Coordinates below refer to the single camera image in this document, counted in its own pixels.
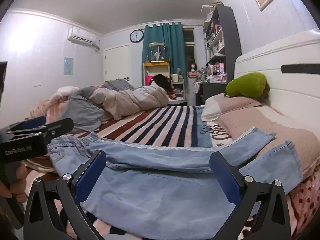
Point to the dark cloth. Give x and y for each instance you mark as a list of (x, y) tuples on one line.
[(162, 81)]

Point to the pink dotted bed sheet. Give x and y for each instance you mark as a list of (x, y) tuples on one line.
[(306, 200)]

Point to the mannequin head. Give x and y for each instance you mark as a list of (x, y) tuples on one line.
[(192, 67)]

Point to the grey cloth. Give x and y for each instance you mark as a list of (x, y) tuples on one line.
[(80, 112)]

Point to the white wall outlet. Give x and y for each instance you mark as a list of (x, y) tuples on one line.
[(37, 84)]

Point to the white air conditioner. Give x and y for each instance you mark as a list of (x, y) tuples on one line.
[(81, 36)]

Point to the pink crumpled cloth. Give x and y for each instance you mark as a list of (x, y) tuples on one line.
[(62, 92)]

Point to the green plush toy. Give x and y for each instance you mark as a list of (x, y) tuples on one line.
[(246, 85)]

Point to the light blue denim pants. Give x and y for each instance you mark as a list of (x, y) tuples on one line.
[(150, 192)]

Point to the dark grey desk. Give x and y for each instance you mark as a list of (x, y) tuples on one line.
[(212, 90)]

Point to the pink knit pillow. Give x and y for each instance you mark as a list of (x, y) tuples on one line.
[(232, 102), (275, 135)]

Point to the white bed headboard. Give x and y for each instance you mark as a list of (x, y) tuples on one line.
[(287, 55)]

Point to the yellow shelf unit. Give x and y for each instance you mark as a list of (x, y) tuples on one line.
[(157, 66)]

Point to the teal curtain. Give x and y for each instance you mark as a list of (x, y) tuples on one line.
[(172, 45)]

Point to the small white shelf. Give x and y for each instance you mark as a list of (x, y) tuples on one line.
[(178, 85)]

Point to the small blue wall poster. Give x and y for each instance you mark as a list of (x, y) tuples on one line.
[(68, 66)]

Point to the white door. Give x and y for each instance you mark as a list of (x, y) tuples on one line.
[(117, 63)]

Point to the person's left hand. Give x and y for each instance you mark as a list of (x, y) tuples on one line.
[(20, 180)]

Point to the striped star print blanket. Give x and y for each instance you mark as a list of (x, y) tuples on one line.
[(162, 125)]

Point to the window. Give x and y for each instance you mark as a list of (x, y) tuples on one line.
[(188, 52)]

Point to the round wall clock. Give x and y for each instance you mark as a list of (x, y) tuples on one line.
[(136, 36)]

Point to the glass display case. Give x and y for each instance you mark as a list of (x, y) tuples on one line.
[(157, 52)]

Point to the beige and grey quilt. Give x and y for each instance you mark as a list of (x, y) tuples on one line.
[(130, 100)]

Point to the dark grey bookshelf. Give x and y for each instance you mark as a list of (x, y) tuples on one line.
[(228, 35)]

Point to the pink toy boxes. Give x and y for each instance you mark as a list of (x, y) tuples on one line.
[(217, 71)]

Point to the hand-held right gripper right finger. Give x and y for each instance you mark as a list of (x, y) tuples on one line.
[(225, 180)]

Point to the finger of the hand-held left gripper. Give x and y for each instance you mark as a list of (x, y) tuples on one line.
[(32, 122), (60, 127)]

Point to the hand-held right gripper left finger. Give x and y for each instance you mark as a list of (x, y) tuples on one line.
[(90, 177)]

